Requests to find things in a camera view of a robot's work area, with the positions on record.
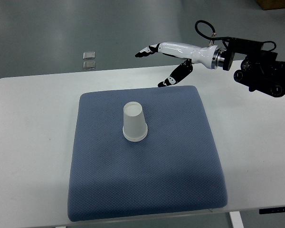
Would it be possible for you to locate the white table leg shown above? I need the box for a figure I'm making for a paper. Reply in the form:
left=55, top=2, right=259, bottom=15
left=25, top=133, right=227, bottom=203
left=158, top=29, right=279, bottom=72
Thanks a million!
left=229, top=211, right=244, bottom=228

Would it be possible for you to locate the blue fabric cushion mat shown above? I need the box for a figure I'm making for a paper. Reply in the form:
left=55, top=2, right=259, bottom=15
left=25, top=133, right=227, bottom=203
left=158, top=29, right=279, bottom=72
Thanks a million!
left=67, top=85, right=228, bottom=222

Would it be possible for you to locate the upper metal floor plate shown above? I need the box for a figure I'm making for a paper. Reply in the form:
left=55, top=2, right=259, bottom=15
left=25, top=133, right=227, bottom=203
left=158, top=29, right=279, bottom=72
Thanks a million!
left=83, top=51, right=95, bottom=59

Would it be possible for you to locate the lower metal floor plate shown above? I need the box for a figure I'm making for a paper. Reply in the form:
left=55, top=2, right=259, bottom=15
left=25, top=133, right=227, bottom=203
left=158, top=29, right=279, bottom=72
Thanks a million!
left=83, top=61, right=95, bottom=70

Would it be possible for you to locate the white paper cup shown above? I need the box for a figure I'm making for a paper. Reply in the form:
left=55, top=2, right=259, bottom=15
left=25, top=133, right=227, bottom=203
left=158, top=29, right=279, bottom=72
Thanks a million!
left=124, top=134, right=147, bottom=142
left=123, top=102, right=148, bottom=138

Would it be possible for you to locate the metal floor plate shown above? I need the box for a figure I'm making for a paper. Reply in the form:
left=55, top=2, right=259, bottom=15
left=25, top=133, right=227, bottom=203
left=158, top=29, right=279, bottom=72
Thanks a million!
left=83, top=61, right=95, bottom=70
left=83, top=51, right=95, bottom=59

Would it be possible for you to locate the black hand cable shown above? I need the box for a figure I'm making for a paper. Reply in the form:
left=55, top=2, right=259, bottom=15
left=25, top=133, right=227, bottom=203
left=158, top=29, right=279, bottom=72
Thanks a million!
left=195, top=20, right=231, bottom=46

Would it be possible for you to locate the brown cardboard box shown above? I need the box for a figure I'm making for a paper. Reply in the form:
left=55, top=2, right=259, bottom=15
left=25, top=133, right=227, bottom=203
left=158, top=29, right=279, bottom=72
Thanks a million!
left=256, top=0, right=285, bottom=10

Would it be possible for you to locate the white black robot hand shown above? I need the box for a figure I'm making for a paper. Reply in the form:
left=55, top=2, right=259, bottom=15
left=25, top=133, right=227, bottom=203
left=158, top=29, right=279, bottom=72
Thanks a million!
left=135, top=42, right=226, bottom=87

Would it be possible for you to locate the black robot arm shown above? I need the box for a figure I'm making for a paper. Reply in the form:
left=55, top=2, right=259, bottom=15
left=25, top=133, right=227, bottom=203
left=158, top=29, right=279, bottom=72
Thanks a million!
left=222, top=37, right=285, bottom=97

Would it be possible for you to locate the black table control panel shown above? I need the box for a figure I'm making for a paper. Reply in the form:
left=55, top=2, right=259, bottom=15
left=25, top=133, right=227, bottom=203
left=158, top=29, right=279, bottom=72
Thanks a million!
left=259, top=207, right=285, bottom=215

